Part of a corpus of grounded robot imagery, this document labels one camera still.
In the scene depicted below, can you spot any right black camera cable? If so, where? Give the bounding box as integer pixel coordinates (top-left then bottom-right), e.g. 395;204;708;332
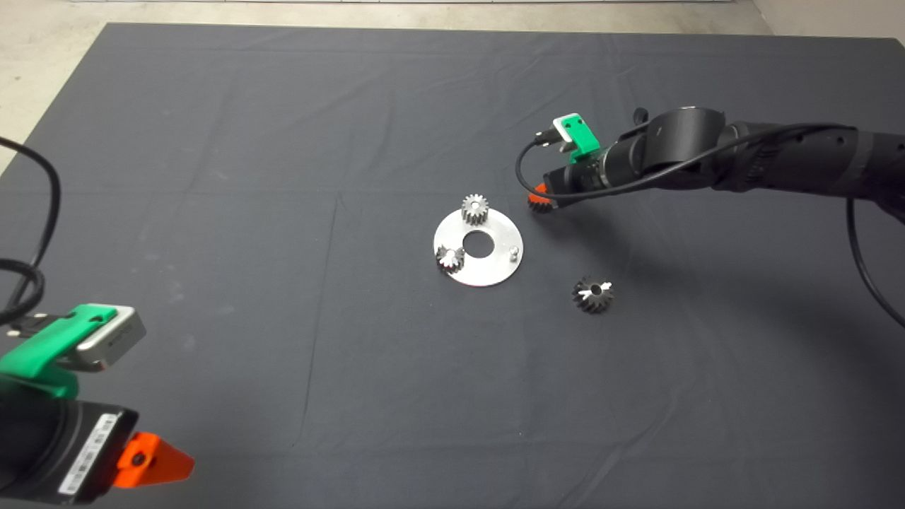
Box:
515;124;905;329

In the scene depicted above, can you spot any left green camera mount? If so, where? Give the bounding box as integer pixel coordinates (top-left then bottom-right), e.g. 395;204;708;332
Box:
0;304;117;397

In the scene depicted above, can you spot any black camera cable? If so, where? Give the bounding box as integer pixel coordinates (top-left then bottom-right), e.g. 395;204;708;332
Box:
515;124;905;329
0;136;61;337

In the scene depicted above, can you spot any round metal plate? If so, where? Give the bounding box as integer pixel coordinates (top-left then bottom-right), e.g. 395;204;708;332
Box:
433;207;524;287

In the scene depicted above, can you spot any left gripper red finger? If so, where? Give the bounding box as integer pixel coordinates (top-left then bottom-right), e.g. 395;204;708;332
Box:
113;431;196;488

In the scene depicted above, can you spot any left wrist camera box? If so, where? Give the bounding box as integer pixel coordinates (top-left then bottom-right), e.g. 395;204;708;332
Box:
74;305;147;372

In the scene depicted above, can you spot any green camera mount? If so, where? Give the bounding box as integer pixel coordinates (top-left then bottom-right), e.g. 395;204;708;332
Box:
0;304;117;397
562;117;602;162

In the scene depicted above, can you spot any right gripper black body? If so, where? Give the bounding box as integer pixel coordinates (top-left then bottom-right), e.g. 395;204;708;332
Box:
543;157;607;202

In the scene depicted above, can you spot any left black camera cable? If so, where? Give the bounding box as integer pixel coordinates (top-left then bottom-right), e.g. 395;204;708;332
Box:
0;136;61;337

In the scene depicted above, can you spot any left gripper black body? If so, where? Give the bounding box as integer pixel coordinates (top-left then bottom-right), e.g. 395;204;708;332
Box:
28;398;141;504

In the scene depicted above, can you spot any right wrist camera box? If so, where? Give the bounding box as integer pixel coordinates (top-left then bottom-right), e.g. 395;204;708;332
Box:
551;113;584;153

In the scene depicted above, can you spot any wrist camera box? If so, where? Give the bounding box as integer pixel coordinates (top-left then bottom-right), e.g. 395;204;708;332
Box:
551;113;584;153
74;305;147;372

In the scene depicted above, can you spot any right green camera mount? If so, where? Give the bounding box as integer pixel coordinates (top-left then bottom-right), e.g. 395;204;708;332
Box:
562;117;602;162

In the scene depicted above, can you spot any large dark steel gear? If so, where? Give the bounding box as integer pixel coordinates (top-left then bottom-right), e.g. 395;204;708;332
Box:
573;276;614;314

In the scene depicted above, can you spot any dark grey table cloth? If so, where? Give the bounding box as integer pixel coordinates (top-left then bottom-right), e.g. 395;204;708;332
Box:
0;21;905;509

